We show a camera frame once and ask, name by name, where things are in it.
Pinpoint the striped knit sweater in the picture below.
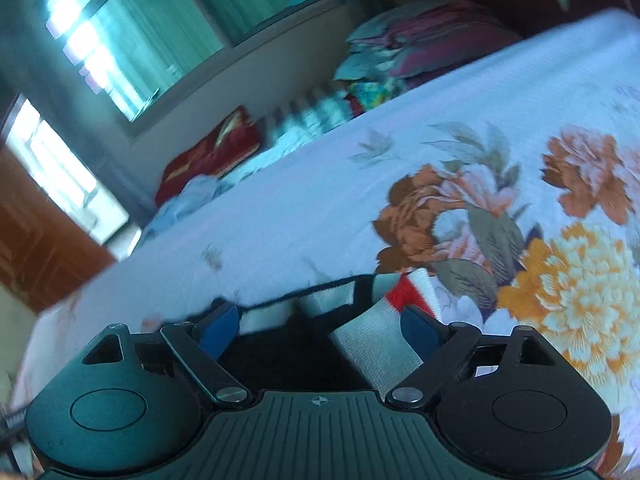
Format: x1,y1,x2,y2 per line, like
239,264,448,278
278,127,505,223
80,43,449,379
199,267,444,394

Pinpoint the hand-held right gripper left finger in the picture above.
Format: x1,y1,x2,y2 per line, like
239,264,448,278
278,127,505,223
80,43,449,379
80,302,252,408

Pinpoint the teal floral cloth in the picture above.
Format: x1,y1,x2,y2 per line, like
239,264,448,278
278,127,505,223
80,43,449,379
346,76,407,117

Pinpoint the stack of folded blankets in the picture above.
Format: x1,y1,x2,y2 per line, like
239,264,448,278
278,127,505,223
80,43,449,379
394,0,524,80

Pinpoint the striped cloth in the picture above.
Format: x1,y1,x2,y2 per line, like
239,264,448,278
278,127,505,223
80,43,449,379
259,84,352,137

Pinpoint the wooden door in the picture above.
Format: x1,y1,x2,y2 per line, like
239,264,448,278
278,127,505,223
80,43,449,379
0,144,119,314

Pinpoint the floral bed sheet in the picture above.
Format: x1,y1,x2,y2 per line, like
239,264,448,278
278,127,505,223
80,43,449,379
10,7,640,480

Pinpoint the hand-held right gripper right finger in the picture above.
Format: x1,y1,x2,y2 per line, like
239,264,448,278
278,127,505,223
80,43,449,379
385,304,557,408

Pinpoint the window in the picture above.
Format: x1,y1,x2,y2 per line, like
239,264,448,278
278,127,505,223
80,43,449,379
37,0,347,127

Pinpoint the light blue cloth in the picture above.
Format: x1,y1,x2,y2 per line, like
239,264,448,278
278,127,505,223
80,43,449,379
142,174,242,242

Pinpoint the grey blue floral pillow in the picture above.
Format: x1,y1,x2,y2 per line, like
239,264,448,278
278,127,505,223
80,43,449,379
332,9,417,82

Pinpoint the red cushion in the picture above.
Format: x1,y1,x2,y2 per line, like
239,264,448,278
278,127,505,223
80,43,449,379
154,104,264,207

